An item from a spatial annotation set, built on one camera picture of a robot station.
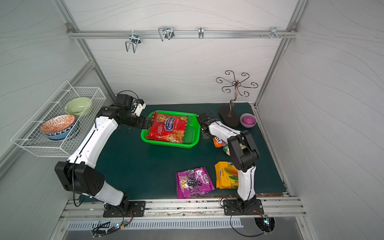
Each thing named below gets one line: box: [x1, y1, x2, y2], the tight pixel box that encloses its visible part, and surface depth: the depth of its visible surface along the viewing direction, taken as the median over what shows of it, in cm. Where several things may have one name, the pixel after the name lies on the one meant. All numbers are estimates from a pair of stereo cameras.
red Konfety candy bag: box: [145, 111, 188, 143], surface depth 98 cm
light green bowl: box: [64, 97, 93, 118], surface depth 73 cm
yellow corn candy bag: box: [214, 161, 239, 189], surface depth 80 cm
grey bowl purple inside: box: [240, 113, 257, 128], surface depth 105 cm
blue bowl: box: [44, 126, 74, 140], surface depth 58 cm
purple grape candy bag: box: [176, 166, 216, 199], surface depth 78 cm
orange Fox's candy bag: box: [213, 136, 227, 148], surface depth 95 cm
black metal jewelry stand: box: [216, 70, 259, 128], surface depth 92 cm
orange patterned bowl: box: [40, 114, 76, 140], surface depth 63 cm
